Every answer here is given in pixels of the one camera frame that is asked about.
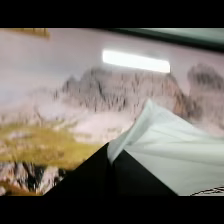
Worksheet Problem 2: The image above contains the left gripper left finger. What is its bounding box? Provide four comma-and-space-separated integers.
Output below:
44, 142, 116, 197

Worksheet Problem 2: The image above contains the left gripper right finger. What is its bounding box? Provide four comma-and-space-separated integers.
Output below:
112, 149, 178, 197

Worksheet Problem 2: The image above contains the white garment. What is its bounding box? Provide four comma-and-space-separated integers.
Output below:
106, 98, 224, 197

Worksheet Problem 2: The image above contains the brown clothes hanger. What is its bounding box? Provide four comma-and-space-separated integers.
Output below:
0, 28, 51, 40

